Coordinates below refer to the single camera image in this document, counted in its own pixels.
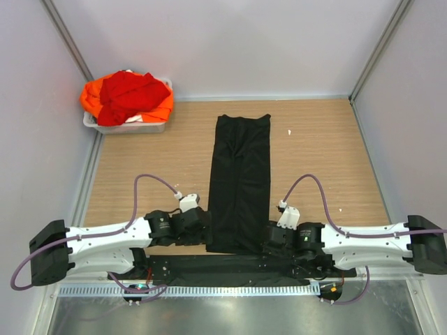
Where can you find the red t shirt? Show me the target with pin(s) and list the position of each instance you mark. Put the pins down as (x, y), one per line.
(129, 97)

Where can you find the white plastic basket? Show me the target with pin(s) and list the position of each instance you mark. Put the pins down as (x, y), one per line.
(153, 122)

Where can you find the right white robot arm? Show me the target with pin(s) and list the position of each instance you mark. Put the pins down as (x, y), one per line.
(317, 250)

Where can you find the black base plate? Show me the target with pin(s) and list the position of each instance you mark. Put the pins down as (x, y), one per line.
(233, 271)

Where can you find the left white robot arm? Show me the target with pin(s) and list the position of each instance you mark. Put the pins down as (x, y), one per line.
(59, 251)

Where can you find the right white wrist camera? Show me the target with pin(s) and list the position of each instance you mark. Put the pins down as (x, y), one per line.
(289, 218)

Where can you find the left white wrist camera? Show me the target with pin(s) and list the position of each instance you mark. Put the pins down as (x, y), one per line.
(187, 202)

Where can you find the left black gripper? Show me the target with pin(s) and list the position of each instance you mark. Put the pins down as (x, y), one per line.
(204, 235)

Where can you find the orange t shirt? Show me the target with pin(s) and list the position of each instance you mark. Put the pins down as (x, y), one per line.
(91, 97)

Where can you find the perforated metal cable rail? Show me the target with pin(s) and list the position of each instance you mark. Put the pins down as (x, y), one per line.
(112, 290)

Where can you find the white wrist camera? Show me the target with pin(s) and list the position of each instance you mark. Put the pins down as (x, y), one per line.
(289, 218)
(187, 202)

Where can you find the black t shirt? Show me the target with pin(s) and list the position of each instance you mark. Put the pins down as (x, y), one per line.
(239, 192)

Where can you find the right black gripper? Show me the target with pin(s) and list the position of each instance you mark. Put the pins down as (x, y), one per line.
(282, 253)

